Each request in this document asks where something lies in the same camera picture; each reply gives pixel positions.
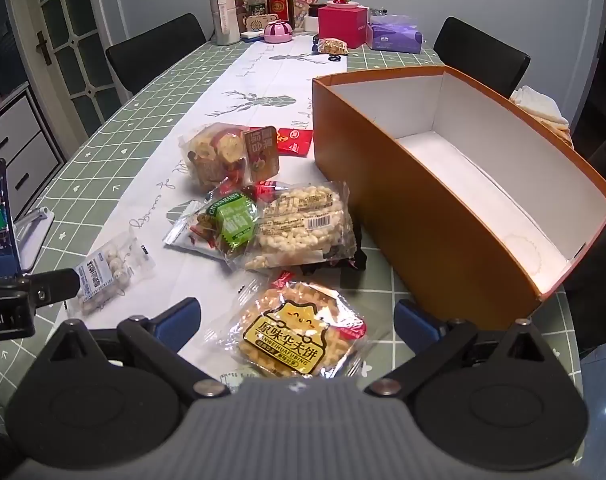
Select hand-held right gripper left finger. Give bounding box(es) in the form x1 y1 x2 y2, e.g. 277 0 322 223
30 297 231 398

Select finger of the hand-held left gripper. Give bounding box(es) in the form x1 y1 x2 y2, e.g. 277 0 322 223
20 268 82 307

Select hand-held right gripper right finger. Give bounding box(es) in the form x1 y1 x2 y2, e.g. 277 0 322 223
364 300 558 397

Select clear packet of white balls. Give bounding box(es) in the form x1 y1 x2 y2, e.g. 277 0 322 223
67 236 154 317

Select black snack packet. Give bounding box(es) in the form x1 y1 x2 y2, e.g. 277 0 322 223
325 227 370 272

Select green label snack packet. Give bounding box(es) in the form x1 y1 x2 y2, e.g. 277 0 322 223
163 189 260 262

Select yellow waffle packet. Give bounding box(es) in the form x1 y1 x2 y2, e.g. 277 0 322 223
217 280 370 382

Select orange cardboard box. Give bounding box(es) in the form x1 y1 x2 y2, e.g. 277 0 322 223
311 65 606 317

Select clear puffed rice cake packet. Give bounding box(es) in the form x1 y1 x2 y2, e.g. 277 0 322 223
242 184 358 272

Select white phone stand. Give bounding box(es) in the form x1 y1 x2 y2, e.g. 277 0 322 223
14 208 55 272

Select green checked tablecloth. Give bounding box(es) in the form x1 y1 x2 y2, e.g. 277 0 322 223
0 35 584 411

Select white drawer cabinet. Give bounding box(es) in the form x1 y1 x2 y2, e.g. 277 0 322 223
0 82 67 213

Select small red snack packet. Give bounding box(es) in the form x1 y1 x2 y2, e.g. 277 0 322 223
253 180 284 202

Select clear dried fruit packet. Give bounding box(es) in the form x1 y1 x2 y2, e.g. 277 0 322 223
179 122 280 196

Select flat red snack packet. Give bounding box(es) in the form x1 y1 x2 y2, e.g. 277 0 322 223
275 127 314 159

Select folded beige cloths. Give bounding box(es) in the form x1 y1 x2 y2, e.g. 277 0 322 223
509 85 572 147

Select glass pane door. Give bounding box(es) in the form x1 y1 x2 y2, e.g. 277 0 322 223
10 0 130 128

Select black chair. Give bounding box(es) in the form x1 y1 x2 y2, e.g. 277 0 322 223
433 16 532 99
105 13 207 97

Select purple tissue pack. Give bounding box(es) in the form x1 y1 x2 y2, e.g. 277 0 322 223
366 14 424 55

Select clear bag of nuts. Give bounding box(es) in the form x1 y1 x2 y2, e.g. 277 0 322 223
316 37 350 56

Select pink round container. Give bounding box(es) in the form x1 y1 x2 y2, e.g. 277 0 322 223
263 19 294 44

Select pink box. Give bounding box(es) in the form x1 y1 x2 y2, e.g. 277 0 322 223
317 5 370 49

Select beige small box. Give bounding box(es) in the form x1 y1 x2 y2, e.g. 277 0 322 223
243 12 270 36

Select tall white bottle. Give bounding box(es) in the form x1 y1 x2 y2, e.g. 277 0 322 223
208 0 240 46

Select clear plastic bottle green label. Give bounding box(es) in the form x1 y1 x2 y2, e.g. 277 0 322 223
245 0 267 31

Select dark brown glass bottle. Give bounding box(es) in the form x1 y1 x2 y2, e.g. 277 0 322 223
266 0 296 32

